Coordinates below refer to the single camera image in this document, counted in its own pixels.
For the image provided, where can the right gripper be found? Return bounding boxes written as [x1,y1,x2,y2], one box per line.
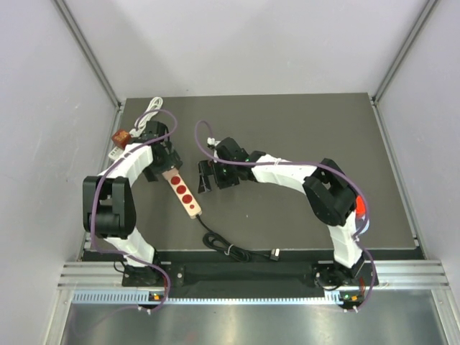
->
[198,159,239,195]

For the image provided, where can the beige strip with red sockets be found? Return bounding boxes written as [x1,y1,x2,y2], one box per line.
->
[162,168,202,219]

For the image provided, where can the orange red cube socket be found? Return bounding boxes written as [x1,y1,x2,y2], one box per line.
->
[355,195,366,218]

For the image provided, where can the light blue round socket base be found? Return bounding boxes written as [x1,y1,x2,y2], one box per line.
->
[355,214,369,234]

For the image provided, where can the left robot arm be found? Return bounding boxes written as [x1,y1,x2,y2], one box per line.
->
[83,120,182,285]

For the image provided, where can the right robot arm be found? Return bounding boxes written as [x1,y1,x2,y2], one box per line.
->
[198,137,370,290]

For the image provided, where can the dark red cube adapter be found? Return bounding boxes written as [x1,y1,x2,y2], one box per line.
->
[111,129,132,150]

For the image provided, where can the white power strip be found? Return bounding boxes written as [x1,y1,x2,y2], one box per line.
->
[108,147,123,161]

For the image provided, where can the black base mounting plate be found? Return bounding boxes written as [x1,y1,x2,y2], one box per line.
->
[120,260,378,288]

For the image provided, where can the white coiled cable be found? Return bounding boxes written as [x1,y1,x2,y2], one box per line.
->
[131,96,165,136]

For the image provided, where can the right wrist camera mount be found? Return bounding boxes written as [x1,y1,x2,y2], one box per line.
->
[206,137,220,150]

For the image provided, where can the black coiled power cable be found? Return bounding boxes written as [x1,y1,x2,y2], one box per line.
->
[195,215,282,262]

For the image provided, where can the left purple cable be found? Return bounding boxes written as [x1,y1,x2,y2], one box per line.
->
[88,109,179,313]

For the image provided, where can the slotted cable duct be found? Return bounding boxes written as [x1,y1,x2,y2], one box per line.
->
[72,290,359,306]

